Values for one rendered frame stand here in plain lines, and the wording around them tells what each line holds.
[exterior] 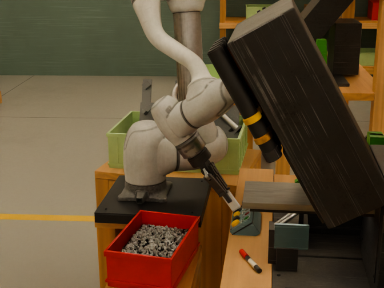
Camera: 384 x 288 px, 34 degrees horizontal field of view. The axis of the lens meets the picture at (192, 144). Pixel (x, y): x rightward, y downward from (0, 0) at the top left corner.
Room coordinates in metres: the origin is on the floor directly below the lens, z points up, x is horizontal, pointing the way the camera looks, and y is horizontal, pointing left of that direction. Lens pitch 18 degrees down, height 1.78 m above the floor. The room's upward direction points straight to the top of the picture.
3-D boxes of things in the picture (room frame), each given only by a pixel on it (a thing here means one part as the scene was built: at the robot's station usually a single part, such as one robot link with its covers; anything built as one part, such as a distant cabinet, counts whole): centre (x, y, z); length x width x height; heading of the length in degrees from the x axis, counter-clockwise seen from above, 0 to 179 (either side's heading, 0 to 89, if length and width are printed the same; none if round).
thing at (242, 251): (1.63, -0.17, 0.91); 0.13 x 0.02 x 0.02; 19
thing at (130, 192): (2.19, 0.18, 0.92); 0.22 x 0.18 x 0.06; 173
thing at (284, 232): (1.59, -0.28, 0.97); 0.10 x 0.02 x 0.14; 83
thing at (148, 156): (2.21, 0.17, 1.06); 0.18 x 0.16 x 0.22; 110
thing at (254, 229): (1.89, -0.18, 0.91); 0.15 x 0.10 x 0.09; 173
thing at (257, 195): (1.59, -0.34, 1.11); 0.39 x 0.16 x 0.03; 83
